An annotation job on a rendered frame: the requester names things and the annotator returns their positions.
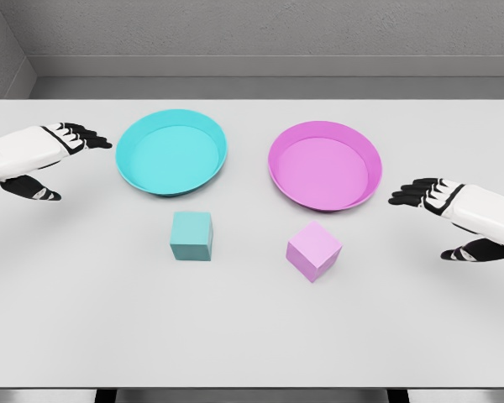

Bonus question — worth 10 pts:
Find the cyan round plate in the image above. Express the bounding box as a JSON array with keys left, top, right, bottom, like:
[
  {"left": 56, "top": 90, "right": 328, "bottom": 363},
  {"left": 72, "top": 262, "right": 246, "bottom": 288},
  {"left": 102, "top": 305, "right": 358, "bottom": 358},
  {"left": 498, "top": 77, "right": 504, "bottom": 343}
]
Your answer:
[{"left": 115, "top": 108, "right": 228, "bottom": 198}]

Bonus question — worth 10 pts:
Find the pink cube block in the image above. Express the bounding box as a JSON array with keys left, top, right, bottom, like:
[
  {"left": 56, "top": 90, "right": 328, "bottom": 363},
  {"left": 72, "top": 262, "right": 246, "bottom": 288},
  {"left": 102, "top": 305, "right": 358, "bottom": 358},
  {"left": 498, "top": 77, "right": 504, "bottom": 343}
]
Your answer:
[{"left": 286, "top": 221, "right": 344, "bottom": 284}]

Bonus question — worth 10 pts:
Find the cyan cube block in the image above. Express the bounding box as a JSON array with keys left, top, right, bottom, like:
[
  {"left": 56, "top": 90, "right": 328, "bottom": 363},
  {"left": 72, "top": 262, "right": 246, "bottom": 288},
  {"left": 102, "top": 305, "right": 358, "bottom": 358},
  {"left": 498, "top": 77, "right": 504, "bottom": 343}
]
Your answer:
[{"left": 169, "top": 211, "right": 214, "bottom": 262}]

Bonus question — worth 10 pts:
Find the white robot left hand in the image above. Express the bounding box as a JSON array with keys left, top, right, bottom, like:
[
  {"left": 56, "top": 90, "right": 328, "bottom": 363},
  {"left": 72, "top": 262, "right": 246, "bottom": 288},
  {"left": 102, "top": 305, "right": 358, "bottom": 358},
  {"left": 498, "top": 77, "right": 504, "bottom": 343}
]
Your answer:
[{"left": 0, "top": 122, "right": 113, "bottom": 202}]

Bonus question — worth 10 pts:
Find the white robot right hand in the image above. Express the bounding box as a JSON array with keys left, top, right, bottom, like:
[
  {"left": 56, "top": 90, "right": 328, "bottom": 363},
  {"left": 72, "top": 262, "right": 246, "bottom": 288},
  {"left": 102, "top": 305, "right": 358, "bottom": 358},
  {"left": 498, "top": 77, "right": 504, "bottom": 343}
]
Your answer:
[{"left": 387, "top": 177, "right": 504, "bottom": 263}]

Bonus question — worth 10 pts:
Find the pink round plate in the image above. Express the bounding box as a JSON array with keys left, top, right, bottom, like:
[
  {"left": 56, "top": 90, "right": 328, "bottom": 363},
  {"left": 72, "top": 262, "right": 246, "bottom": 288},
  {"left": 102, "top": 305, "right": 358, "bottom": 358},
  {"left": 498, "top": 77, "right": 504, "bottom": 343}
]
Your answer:
[{"left": 267, "top": 120, "right": 382, "bottom": 214}]

